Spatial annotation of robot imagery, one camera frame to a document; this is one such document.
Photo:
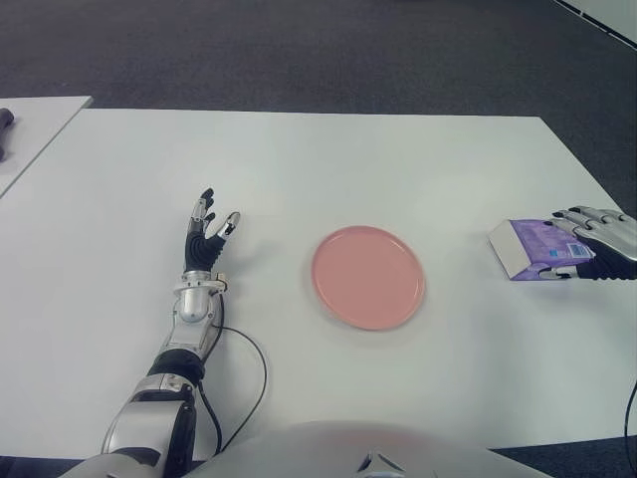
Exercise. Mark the pink round plate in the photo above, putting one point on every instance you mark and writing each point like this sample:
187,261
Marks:
368,278

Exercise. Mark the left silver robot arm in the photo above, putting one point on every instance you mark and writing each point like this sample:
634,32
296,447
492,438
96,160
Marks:
191,306

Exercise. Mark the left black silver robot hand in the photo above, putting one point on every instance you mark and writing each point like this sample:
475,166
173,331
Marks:
200,251

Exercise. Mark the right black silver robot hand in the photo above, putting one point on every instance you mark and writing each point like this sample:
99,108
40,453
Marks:
617,239

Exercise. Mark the black handheld device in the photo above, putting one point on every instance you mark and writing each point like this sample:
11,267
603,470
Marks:
5,119

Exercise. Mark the silver robot torso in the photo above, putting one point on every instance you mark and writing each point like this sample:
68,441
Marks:
318,448

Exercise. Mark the purple tissue paper pack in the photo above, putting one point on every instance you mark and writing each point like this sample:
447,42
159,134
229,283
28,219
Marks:
537,241

